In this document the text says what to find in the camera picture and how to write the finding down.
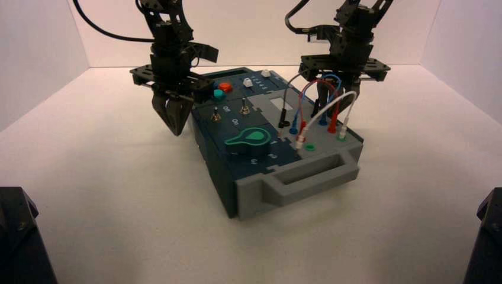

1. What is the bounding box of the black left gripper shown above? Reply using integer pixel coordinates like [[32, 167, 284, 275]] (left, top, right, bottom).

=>
[[130, 41, 215, 137]]

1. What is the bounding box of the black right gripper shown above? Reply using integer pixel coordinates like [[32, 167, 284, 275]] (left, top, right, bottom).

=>
[[299, 35, 391, 118]]

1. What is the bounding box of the dark blue grey task box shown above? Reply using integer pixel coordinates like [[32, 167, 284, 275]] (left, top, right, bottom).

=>
[[191, 67, 364, 220]]

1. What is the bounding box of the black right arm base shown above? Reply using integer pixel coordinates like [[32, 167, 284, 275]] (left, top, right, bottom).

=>
[[462, 188, 502, 284]]

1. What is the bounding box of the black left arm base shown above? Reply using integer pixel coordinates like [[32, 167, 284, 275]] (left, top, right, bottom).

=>
[[0, 186, 59, 284]]

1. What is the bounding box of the green rotary knob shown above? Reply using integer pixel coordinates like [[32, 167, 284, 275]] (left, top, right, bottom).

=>
[[224, 128, 272, 157]]

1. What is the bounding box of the white patch cable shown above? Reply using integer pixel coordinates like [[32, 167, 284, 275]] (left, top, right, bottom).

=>
[[295, 91, 358, 150]]

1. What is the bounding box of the red patch cable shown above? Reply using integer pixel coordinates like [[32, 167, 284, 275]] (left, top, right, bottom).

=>
[[298, 79, 340, 135]]

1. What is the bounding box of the blue patch cable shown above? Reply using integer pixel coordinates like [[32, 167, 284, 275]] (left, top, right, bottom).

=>
[[289, 73, 343, 136]]

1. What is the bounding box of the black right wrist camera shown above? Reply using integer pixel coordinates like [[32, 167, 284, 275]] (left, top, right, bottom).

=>
[[302, 24, 340, 44]]

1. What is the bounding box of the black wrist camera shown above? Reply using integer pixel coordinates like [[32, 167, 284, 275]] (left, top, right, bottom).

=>
[[191, 42, 220, 64], [302, 24, 340, 44]]

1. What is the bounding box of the black patch cable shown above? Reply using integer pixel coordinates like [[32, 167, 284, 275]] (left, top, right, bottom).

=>
[[278, 72, 323, 128]]

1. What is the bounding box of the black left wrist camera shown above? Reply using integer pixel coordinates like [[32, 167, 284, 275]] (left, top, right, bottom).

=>
[[191, 42, 220, 64]]

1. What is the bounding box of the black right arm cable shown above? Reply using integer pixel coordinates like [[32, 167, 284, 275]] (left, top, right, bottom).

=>
[[284, 0, 316, 34]]

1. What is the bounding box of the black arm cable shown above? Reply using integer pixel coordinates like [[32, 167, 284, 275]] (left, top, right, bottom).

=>
[[284, 0, 316, 34], [72, 0, 156, 43]]

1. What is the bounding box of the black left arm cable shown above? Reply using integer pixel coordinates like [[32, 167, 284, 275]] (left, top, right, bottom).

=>
[[72, 0, 156, 43]]

